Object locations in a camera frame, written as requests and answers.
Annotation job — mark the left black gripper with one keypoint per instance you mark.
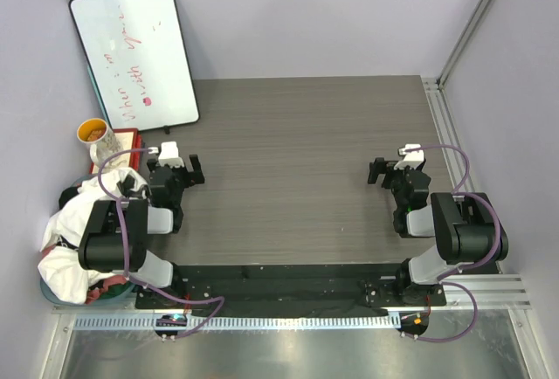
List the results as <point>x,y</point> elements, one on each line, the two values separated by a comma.
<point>184,175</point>

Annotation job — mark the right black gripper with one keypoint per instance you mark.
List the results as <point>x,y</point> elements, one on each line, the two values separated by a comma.
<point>389,174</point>

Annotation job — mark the white robot-print t-shirt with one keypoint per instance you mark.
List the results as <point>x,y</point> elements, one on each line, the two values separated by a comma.
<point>59,266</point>

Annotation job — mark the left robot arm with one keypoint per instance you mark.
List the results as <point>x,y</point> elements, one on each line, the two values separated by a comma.
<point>116,233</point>

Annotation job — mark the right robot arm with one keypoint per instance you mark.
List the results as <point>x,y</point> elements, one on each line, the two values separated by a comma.
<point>467,233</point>

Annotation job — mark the yellow-lined floral mug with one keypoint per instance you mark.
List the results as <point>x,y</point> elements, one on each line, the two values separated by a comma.
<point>99,139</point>

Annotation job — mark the teal laundry basket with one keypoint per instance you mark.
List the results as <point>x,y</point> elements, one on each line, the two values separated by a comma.
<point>99,303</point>

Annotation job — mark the black floral-print t-shirt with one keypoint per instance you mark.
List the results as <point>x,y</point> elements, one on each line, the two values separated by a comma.
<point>67,195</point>

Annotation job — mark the white dry-erase board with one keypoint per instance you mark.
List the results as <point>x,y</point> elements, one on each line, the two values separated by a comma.
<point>138,61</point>

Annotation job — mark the pink t-shirt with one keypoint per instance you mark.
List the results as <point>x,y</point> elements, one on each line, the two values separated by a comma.
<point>96,291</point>

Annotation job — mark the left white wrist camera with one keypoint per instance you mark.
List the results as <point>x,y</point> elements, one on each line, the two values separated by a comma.
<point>167,154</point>

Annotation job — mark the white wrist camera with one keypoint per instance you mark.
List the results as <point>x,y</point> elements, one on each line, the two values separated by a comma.
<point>167,154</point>
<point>411,156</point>

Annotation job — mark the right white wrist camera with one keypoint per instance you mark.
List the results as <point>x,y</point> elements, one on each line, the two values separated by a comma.
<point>411,156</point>

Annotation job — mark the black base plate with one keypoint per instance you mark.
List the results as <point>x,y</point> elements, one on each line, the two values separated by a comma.
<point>301,290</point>

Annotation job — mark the slotted cable duct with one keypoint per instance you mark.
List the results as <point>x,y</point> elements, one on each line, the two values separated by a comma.
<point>172,322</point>

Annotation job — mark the right corner aluminium post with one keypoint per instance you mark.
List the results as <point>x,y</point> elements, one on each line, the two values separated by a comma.
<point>473,23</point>

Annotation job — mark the right aluminium frame rail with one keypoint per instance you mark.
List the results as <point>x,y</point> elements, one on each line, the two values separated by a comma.
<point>492,291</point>

